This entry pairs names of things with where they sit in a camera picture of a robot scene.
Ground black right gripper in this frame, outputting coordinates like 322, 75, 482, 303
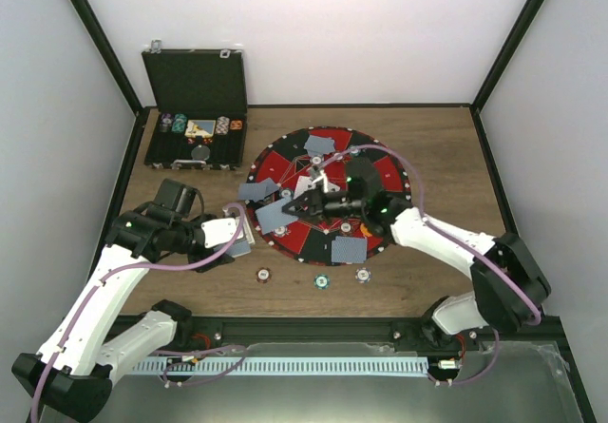
284, 183, 368, 226

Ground white face-up card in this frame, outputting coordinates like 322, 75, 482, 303
294, 176, 314, 198

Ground blue backed burn card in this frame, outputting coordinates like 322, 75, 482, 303
255, 198, 297, 235

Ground dealt cards bottom seat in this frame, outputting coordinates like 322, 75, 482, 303
331, 237, 368, 264

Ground dealt cards seat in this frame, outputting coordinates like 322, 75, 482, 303
304, 135, 335, 155
237, 178, 280, 202
331, 237, 368, 264

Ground dealt cards top seat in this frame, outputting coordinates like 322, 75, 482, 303
304, 135, 335, 155

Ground teal chip stack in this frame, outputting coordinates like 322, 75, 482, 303
171, 114, 188, 134
313, 274, 331, 290

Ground red black chip stack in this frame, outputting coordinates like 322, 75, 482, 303
256, 268, 272, 283

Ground white purple chip stack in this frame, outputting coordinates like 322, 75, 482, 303
355, 267, 371, 283

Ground blue backed card deck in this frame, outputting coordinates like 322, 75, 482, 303
227, 238, 254, 259

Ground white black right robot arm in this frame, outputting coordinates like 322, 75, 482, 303
282, 158, 551, 350

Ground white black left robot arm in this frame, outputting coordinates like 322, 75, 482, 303
11, 179, 246, 422

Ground round red black poker mat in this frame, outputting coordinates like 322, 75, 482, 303
246, 126, 390, 266

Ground orange big blind button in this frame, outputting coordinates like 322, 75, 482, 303
360, 224, 372, 238

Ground grey round dealer disc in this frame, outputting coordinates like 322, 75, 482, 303
191, 144, 211, 161

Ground red yellow chip stack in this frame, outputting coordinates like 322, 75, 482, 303
230, 120, 243, 130

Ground boxed card deck in case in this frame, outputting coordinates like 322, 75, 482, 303
184, 120, 216, 139

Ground teal chip stack in case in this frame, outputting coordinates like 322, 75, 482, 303
171, 114, 188, 134

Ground purple black chip stack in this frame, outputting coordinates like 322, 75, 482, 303
159, 113, 173, 133

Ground black poker chip case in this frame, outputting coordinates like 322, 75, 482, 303
142, 41, 248, 170

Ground silver case handle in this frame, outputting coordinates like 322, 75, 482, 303
171, 159, 206, 169

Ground light blue slotted cable duct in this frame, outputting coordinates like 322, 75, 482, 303
131, 356, 428, 378

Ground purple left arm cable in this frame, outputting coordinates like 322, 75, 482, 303
30, 202, 249, 423

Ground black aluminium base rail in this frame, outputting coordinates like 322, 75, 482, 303
113, 315, 562, 353

